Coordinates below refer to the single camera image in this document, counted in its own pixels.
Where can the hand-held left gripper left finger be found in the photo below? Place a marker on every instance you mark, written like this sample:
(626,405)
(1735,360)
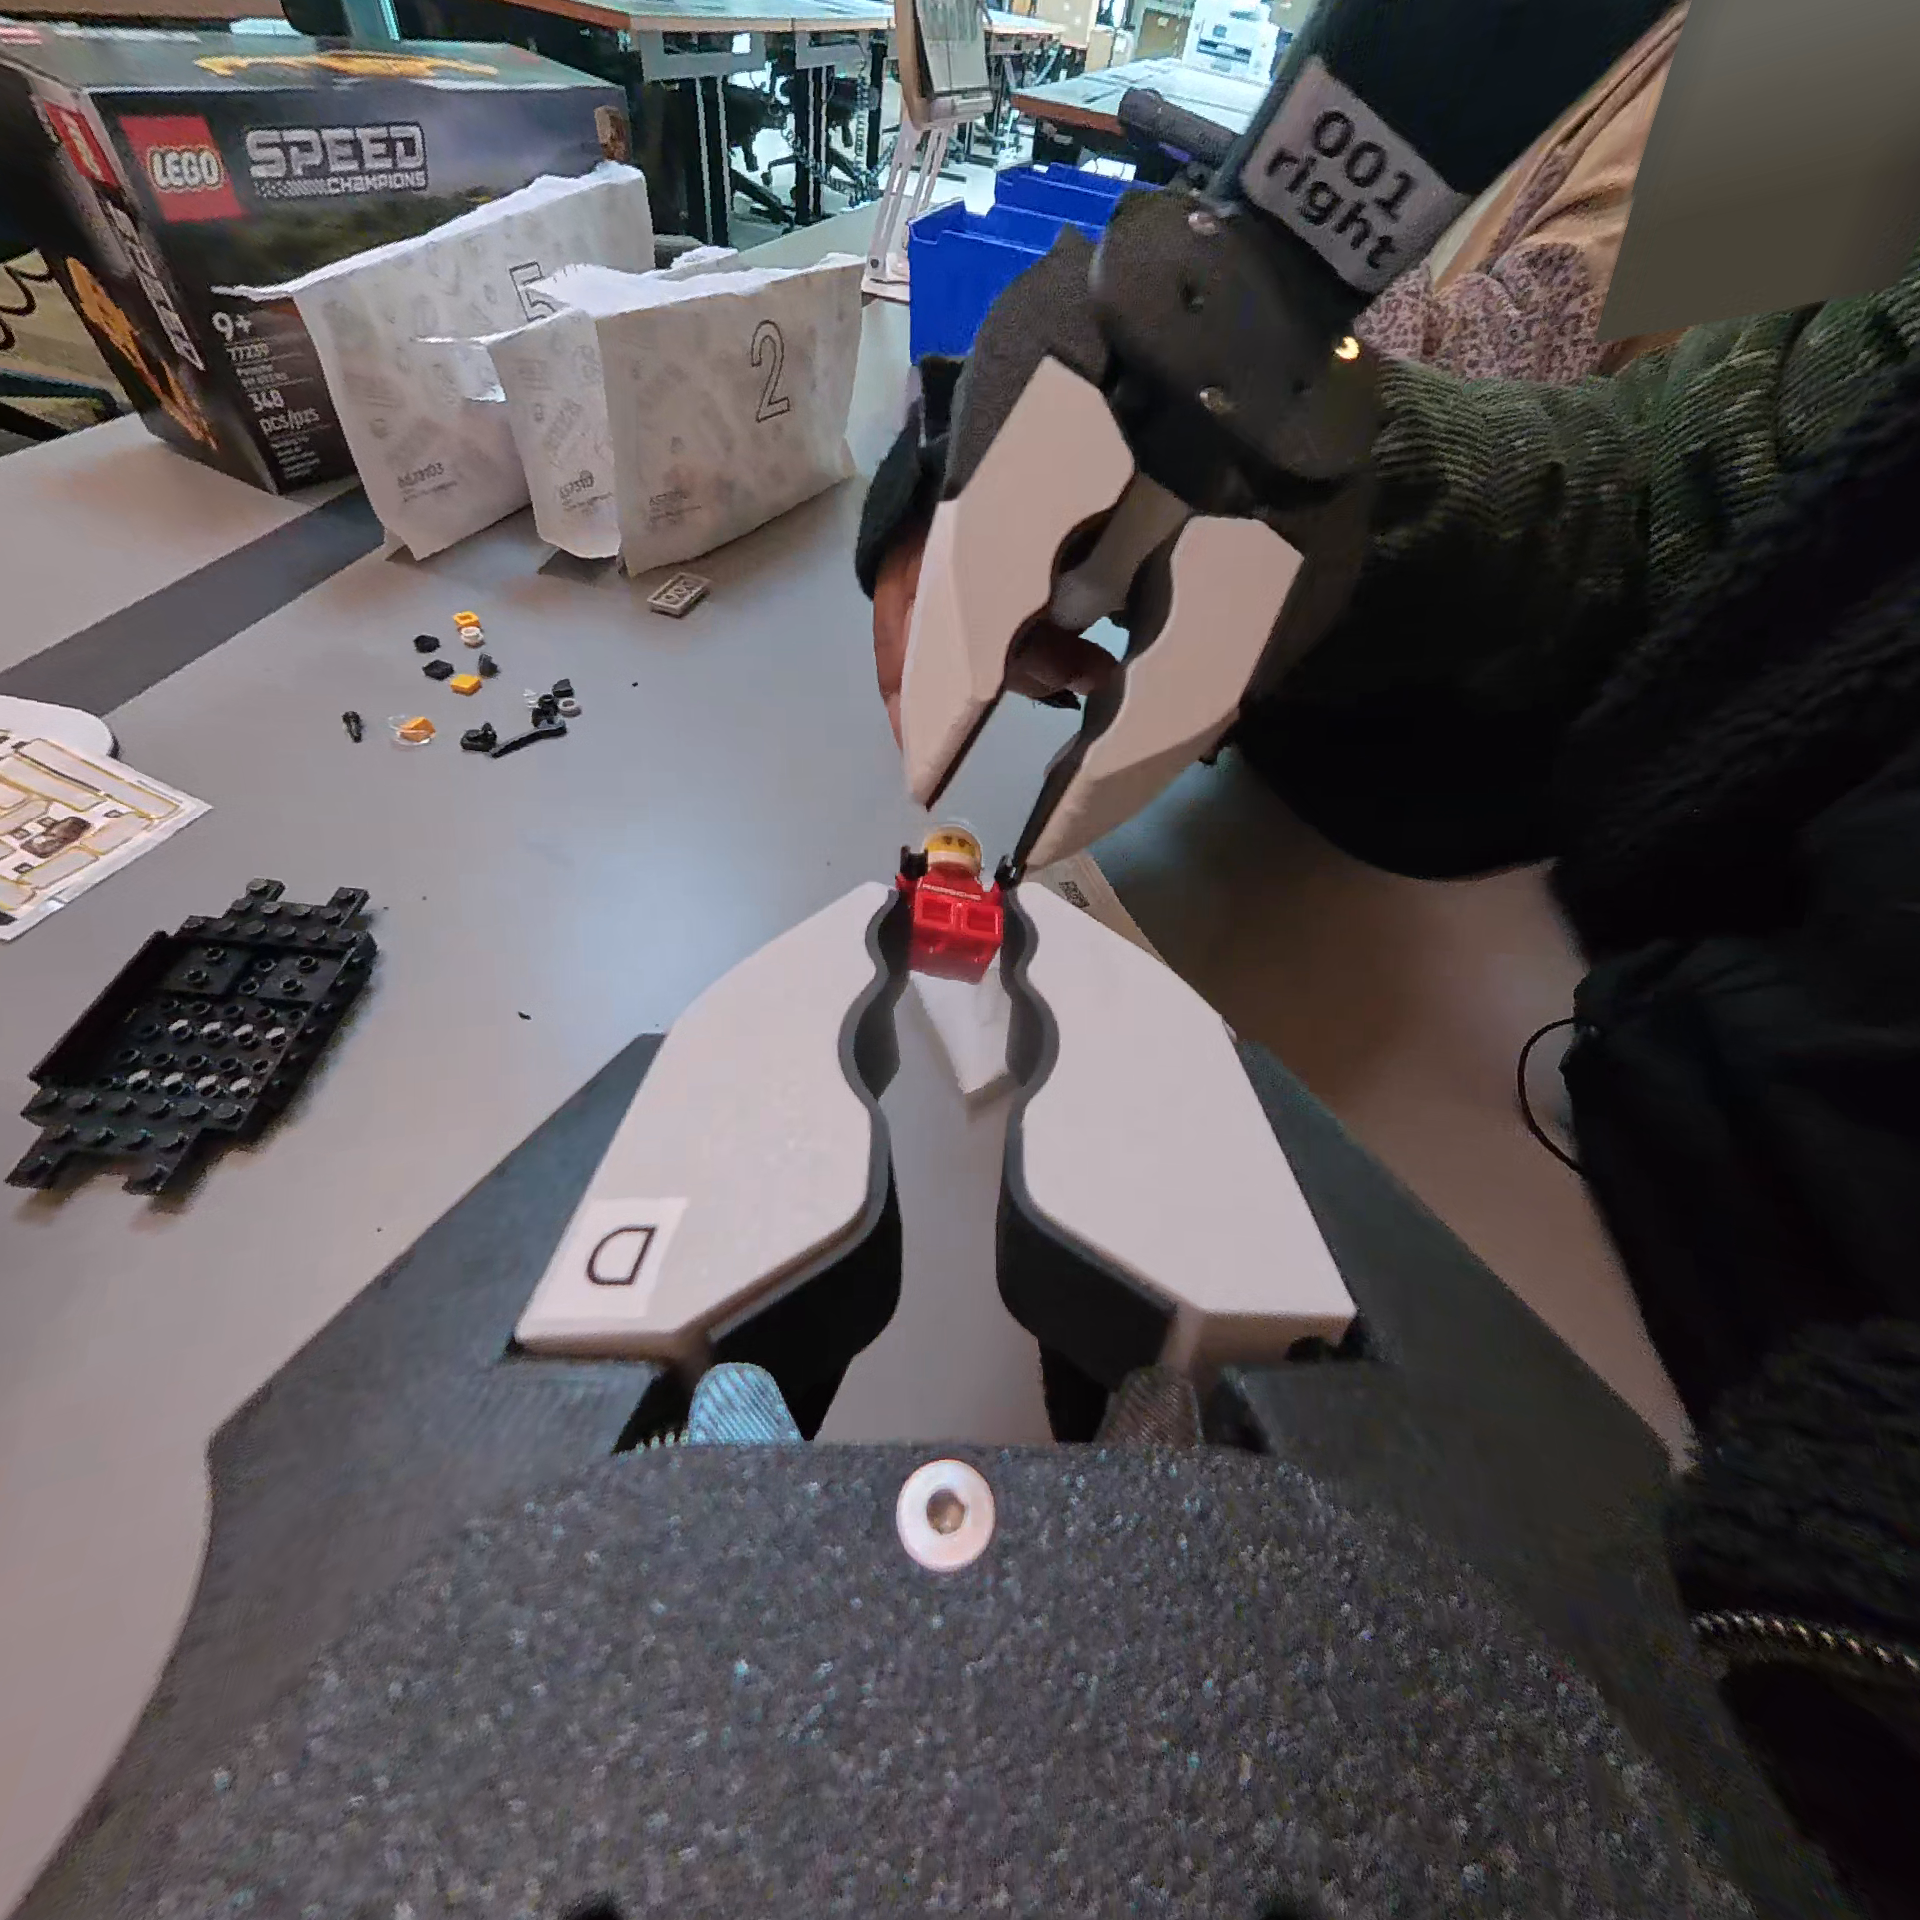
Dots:
(721,1141)

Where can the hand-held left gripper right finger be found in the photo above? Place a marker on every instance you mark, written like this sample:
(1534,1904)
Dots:
(1186,1172)

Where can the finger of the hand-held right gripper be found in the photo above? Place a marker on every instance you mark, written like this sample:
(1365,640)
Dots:
(1202,645)
(974,570)

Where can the small white paper bag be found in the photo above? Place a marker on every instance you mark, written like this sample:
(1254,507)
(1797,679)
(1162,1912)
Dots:
(967,1050)

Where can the white toy helmet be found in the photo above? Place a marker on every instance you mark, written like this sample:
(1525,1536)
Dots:
(955,831)

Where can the red toy minifigure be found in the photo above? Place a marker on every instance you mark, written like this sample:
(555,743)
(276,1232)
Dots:
(955,915)

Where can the person's right forearm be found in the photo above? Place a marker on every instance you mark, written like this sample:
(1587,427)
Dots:
(1501,525)

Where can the wood-top background desk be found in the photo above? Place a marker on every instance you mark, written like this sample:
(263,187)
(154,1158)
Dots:
(1081,100)

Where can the grey desk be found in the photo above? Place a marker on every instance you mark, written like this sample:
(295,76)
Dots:
(676,839)

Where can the person's right hand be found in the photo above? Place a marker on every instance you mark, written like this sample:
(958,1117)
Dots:
(1067,661)

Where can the blue plastic bin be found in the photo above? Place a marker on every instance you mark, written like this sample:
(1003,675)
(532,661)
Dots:
(974,271)

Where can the grey flat tile brick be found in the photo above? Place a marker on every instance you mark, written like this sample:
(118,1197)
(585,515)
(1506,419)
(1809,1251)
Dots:
(678,595)

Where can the floral patterned shirt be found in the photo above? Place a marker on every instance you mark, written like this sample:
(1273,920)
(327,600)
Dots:
(1501,317)

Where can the white book stand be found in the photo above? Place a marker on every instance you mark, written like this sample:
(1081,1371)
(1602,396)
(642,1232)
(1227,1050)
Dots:
(60,720)
(938,60)

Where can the cluster of black yellow bricks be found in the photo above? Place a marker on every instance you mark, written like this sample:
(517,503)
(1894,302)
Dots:
(466,687)

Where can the black toy chassis plate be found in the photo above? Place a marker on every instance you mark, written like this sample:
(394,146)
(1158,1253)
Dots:
(195,1037)

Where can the yellow black sticker sheet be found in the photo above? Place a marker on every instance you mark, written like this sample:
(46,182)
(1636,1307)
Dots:
(77,839)

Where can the black toy set box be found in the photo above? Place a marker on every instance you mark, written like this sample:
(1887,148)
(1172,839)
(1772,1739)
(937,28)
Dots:
(301,166)

